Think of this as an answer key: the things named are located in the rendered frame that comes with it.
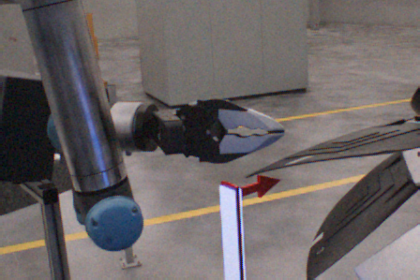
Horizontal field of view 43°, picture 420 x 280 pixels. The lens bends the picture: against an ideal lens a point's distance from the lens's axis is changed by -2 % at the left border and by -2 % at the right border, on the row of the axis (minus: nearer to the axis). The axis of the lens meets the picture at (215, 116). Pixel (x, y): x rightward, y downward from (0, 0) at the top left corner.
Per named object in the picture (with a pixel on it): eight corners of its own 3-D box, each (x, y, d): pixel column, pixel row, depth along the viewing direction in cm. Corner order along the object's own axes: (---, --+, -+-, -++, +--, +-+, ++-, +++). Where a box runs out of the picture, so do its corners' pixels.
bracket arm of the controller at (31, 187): (60, 201, 96) (57, 186, 95) (44, 206, 94) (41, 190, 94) (21, 172, 115) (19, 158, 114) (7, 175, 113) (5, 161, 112)
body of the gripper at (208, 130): (231, 98, 82) (157, 98, 86) (214, 104, 74) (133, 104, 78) (232, 149, 83) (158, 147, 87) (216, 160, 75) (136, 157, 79)
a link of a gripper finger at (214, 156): (250, 128, 76) (191, 127, 79) (247, 130, 74) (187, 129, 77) (251, 162, 76) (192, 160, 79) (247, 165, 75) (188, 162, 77)
